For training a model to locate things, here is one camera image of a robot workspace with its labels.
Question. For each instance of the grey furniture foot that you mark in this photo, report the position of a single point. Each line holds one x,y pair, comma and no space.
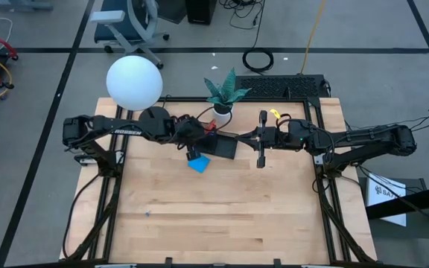
21,4

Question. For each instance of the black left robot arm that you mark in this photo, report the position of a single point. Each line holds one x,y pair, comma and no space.
106,128

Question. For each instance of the black mesh desk organizer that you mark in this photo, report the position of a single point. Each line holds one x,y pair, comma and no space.
223,147

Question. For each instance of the black computer tower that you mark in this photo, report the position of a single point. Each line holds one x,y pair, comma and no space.
200,11

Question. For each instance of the blue sticky notes pad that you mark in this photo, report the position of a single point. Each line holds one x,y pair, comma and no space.
200,165

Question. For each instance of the white paper sign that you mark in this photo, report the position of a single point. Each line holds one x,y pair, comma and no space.
386,197

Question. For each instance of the grey office chair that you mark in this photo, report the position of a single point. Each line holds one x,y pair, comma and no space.
125,26

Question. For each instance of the white globe table lamp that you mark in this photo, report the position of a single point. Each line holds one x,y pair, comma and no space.
134,82

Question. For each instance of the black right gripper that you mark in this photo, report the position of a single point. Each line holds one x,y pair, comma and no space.
270,137

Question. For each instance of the black frame beams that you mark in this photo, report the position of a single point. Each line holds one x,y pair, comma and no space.
415,201

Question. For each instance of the grey-green side table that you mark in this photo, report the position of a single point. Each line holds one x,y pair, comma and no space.
419,227

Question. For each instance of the black perforated metal case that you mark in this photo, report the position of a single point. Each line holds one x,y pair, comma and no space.
281,86

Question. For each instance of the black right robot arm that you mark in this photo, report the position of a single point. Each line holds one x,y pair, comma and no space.
367,139

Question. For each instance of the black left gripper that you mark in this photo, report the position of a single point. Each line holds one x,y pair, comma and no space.
192,134

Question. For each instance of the green plant in white pot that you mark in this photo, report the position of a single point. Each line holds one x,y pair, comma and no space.
223,97

